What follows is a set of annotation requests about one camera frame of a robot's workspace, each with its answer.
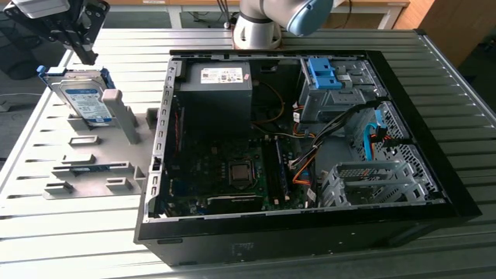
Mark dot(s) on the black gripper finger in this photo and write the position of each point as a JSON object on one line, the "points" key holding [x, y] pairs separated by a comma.
{"points": [[96, 23], [53, 33]]}

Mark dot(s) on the hard disk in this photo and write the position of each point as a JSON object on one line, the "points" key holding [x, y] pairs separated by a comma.
{"points": [[83, 101]]}

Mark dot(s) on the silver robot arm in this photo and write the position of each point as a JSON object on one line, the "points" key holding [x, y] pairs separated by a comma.
{"points": [[255, 32]]}

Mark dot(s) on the silver disk bay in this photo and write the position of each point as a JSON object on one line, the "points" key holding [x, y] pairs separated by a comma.
{"points": [[372, 181]]}

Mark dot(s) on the black mesh wastebasket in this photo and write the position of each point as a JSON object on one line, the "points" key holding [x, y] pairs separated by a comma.
{"points": [[19, 67]]}

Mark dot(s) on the black case fan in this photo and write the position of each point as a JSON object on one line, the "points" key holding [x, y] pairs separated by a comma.
{"points": [[179, 125]]}

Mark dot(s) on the grey power supply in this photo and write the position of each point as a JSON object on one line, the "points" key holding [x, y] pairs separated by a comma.
{"points": [[216, 110]]}

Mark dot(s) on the green RAM stick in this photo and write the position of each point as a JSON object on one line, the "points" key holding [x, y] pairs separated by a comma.
{"points": [[92, 168]]}

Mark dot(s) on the grey parts rack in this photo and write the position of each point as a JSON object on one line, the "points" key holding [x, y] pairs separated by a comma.
{"points": [[92, 186]]}

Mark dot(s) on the green motherboard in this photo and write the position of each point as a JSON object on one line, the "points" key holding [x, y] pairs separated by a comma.
{"points": [[201, 162]]}

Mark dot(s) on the blue drive latch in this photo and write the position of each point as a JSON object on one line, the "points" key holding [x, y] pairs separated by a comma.
{"points": [[321, 81]]}

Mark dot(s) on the silver CPU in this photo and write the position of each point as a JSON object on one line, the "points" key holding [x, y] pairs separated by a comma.
{"points": [[240, 172]]}

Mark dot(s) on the black CPU socket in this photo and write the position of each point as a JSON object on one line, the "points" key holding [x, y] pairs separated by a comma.
{"points": [[241, 183]]}

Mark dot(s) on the silver drive cage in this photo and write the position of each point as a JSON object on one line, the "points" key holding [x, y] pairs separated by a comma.
{"points": [[333, 101]]}

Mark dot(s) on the black RAM slot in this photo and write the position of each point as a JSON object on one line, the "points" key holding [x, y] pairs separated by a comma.
{"points": [[277, 170], [283, 170]]}

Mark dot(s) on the black graphics card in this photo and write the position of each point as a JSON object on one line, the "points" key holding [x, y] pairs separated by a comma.
{"points": [[236, 203]]}

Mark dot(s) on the black PC case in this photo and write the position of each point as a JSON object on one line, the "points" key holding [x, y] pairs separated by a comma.
{"points": [[271, 241]]}

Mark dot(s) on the brown wooden cabinet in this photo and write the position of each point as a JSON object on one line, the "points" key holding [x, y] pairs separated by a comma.
{"points": [[453, 32]]}

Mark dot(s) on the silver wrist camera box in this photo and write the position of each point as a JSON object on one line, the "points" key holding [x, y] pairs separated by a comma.
{"points": [[39, 8]]}

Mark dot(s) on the white frame desk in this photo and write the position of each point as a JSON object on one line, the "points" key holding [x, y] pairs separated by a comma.
{"points": [[385, 19]]}

